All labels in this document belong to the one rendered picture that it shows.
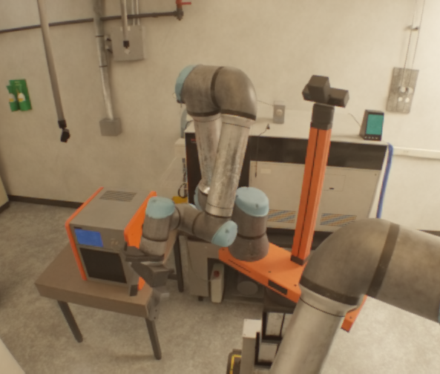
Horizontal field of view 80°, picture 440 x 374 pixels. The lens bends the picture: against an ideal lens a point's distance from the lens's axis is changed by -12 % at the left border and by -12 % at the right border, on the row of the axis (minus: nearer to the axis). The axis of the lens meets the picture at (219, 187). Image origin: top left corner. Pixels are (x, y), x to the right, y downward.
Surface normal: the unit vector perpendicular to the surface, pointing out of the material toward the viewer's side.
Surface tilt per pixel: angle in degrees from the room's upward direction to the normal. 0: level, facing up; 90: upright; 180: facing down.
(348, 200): 90
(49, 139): 90
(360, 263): 65
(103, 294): 0
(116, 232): 90
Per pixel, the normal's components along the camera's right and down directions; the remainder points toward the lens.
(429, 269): -0.44, -0.29
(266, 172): -0.15, 0.47
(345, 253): -0.67, -0.35
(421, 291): -0.56, 0.17
